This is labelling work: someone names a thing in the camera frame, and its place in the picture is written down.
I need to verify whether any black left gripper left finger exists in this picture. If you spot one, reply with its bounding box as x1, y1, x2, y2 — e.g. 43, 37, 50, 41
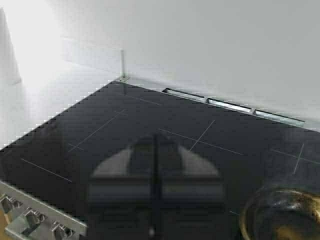
86, 134, 157, 240

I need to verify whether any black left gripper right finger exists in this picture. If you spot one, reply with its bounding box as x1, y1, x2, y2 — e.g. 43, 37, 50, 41
155, 134, 225, 240

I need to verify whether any stainless steel frying pan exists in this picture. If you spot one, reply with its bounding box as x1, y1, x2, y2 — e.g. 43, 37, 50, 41
239, 187, 320, 240

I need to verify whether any right steel stove knob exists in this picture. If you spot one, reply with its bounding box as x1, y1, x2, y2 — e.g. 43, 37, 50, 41
50, 221, 75, 240

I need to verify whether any steel stove knob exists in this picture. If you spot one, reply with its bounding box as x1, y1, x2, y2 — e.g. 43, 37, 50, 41
50, 221, 75, 240
22, 207, 47, 229
0, 195, 22, 214

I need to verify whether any black glass cooktop stove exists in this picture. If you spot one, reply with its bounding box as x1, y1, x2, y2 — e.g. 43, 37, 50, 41
0, 81, 320, 240

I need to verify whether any middle steel stove knob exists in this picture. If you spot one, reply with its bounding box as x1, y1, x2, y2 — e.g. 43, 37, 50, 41
22, 207, 47, 229

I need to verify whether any left steel stove knob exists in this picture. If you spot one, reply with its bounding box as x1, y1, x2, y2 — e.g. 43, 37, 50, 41
0, 195, 22, 214

